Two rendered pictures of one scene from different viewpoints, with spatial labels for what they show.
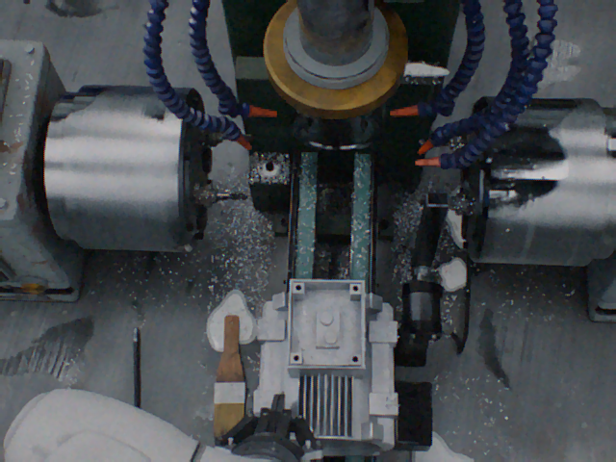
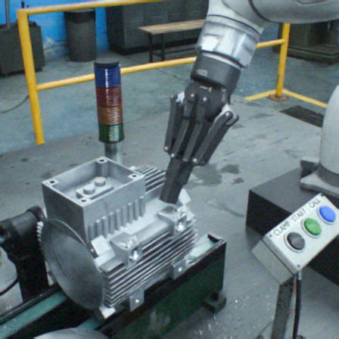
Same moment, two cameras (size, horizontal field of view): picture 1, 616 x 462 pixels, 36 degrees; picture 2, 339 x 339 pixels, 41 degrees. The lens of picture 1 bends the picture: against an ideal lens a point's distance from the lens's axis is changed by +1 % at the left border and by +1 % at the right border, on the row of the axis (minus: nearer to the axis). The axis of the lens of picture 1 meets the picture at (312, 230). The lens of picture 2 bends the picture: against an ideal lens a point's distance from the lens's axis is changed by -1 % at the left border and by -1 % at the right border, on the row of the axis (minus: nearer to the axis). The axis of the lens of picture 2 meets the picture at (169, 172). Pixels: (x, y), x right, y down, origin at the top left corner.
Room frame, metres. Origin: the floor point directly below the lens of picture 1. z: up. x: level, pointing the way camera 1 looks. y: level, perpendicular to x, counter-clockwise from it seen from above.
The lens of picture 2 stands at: (0.75, 0.45, 1.48)
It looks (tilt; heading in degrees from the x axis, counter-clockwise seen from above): 28 degrees down; 219
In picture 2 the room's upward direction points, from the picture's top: straight up
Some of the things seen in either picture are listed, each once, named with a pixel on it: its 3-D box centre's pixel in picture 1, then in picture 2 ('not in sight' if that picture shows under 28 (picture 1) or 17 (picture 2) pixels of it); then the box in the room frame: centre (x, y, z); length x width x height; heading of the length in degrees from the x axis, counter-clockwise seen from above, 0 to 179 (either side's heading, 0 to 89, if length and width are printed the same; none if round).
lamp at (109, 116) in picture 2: not in sight; (110, 111); (0.04, -0.29, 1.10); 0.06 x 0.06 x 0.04
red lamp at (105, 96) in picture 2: not in sight; (108, 93); (0.04, -0.29, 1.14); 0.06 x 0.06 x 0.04
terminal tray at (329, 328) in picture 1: (326, 330); (95, 199); (0.35, -0.01, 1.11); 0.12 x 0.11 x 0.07; 176
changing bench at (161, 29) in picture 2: not in sight; (193, 41); (-3.95, -2.91, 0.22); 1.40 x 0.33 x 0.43; 162
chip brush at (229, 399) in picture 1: (230, 374); not in sight; (0.37, 0.15, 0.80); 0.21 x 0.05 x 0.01; 178
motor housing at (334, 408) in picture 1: (326, 375); (118, 237); (0.31, -0.01, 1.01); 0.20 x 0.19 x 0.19; 176
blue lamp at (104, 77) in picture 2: not in sight; (107, 73); (0.04, -0.29, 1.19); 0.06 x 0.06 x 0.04
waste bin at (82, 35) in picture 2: not in sight; (81, 35); (-3.06, -3.98, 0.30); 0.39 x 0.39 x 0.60
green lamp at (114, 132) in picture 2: not in sight; (110, 129); (0.04, -0.29, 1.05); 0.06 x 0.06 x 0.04
